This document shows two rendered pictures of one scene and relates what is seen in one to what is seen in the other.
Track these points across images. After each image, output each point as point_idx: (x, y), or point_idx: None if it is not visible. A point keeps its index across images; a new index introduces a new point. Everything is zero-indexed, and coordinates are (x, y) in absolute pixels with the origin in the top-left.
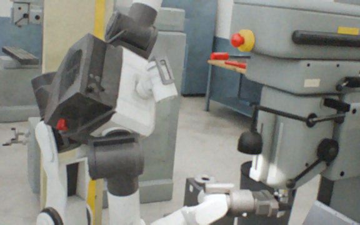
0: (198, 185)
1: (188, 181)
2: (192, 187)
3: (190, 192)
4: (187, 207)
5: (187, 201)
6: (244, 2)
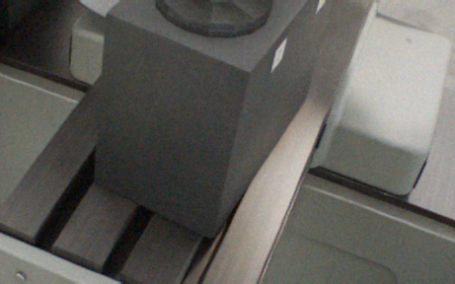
0: (279, 7)
1: (265, 58)
2: (286, 38)
3: (269, 77)
4: (248, 149)
5: (249, 137)
6: None
